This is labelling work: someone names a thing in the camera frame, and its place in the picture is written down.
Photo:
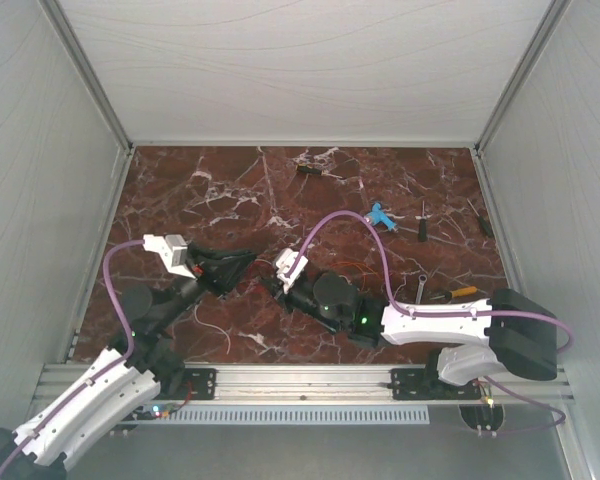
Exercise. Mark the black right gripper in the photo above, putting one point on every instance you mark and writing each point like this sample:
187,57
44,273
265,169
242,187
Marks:
278,292

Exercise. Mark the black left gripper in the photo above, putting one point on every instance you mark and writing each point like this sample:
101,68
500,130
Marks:
220,276

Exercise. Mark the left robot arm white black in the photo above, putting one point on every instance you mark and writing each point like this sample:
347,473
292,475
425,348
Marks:
136,367

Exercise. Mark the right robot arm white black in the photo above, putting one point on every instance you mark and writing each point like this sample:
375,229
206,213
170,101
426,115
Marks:
506,332

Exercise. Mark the yellow black screwdriver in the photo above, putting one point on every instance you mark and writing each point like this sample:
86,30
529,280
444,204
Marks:
310,170

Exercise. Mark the silver ratchet wrench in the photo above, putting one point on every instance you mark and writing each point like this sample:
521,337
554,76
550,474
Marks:
422,280

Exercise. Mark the black small tool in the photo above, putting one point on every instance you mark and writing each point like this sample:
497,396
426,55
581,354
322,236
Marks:
483,222

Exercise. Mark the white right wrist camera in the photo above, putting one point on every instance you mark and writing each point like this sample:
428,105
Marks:
289,265

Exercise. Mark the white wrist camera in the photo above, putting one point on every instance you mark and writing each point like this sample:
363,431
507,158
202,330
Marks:
172,250
289,265

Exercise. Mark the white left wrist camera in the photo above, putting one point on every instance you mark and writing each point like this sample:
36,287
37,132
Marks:
172,250

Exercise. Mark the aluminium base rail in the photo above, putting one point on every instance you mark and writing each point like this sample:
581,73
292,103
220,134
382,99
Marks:
277,384

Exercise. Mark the black handle screwdriver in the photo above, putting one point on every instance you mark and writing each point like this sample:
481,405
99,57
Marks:
422,227

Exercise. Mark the yellow handle pliers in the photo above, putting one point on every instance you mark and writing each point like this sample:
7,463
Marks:
448,295

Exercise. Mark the grey slotted cable duct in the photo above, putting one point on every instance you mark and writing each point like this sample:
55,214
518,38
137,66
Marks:
302,415

